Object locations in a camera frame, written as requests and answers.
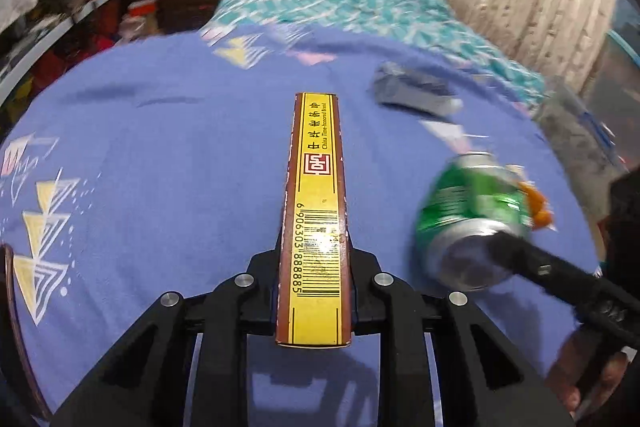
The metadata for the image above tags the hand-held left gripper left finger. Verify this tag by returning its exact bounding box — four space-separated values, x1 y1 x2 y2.
50 251 281 427

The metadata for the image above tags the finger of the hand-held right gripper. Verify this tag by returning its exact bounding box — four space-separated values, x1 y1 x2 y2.
487 232 601 308

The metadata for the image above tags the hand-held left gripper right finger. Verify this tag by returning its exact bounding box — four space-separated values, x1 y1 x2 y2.
347 249 576 427

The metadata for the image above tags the yellow brown box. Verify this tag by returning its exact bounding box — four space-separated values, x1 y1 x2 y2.
275 92 355 350

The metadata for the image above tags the green drink can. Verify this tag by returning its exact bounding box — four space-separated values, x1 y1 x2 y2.
414 152 533 293

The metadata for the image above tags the person's right hand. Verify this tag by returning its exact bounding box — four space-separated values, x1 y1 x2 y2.
545 327 633 418

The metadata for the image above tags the orange crumpled wrapper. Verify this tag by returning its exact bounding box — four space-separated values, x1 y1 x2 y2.
505 164 556 230

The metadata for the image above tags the grey rug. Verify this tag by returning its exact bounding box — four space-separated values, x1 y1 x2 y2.
535 84 631 172

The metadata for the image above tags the blue blanket with triangle print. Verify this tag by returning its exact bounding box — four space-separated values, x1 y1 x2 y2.
0 24 601 427

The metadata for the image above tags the clear plastic storage box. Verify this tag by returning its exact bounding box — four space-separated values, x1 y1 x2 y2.
585 0 640 158

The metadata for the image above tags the grey metal shelf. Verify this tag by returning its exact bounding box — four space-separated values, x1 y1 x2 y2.
0 0 146 108

